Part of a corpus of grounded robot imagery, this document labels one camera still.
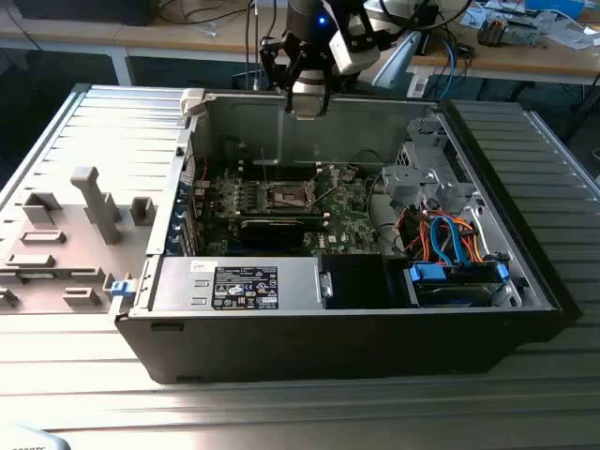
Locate silver CPU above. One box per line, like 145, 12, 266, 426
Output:
292, 93, 324, 120

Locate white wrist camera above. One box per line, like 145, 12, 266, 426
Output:
327, 27, 381, 76

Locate blue background cable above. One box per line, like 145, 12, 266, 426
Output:
442, 39, 463, 102

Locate green RAM stick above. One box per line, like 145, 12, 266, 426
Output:
0, 265, 103, 281

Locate wooden desk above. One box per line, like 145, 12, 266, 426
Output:
405, 0, 600, 88
0, 0, 290, 88

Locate black graphics card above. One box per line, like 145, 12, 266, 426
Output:
238, 216, 306, 249

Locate white papers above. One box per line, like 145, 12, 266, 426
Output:
546, 18, 600, 51

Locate small black box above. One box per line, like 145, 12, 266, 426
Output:
414, 3, 442, 56

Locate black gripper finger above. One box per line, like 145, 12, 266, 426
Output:
301, 45, 336, 117
260, 33, 302, 114

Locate green motherboard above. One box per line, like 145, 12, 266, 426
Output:
201, 163, 390, 257

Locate blue wire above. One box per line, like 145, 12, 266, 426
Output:
442, 216, 475, 268
428, 214, 451, 266

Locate grey electronic device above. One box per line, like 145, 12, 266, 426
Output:
477, 11, 540, 48

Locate beige case latch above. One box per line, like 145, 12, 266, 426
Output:
180, 87, 208, 116

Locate white device with label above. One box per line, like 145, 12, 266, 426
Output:
0, 421, 71, 450

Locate black plastic shroud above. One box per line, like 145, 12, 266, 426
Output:
322, 255, 409, 310

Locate grey parts rack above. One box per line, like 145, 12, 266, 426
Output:
0, 166, 157, 316

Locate orange wire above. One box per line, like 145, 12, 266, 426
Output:
463, 219, 491, 265
418, 209, 435, 263

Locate blue box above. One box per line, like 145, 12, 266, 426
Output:
524, 0, 587, 18

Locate silver power supply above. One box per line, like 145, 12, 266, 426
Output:
152, 256, 324, 313

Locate CPU socket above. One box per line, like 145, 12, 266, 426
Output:
265, 179, 321, 213

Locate black PC case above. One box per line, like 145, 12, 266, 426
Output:
114, 83, 582, 385

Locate large black box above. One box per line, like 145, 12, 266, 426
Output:
13, 0, 154, 27

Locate hard disk in blue carrier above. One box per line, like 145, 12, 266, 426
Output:
405, 261, 511, 309

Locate metal socket cover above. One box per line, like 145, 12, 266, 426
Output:
307, 164, 342, 205

